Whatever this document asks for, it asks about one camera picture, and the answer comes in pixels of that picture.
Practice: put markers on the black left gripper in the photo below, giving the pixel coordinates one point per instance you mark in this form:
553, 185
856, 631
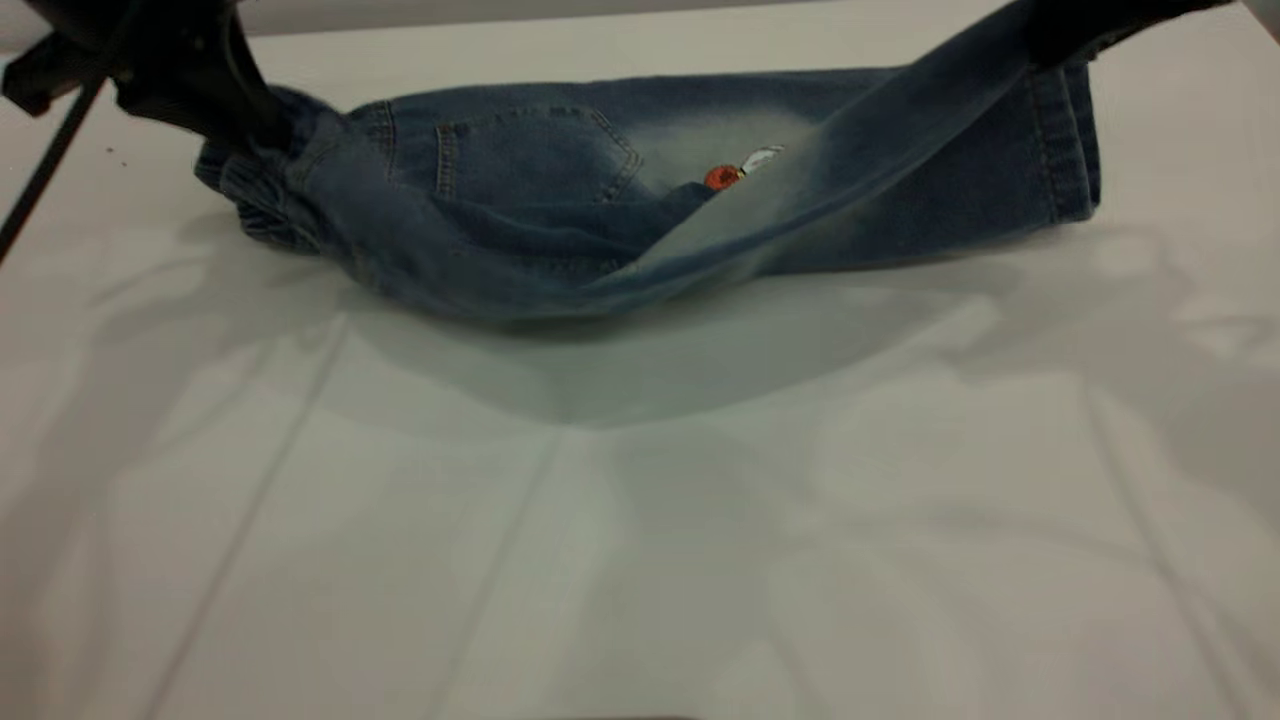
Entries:
170, 55

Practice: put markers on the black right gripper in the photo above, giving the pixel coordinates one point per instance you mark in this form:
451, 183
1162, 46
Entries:
1140, 12

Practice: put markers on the blue denim jeans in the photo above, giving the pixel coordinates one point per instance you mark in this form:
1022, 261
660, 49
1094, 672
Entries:
520, 170

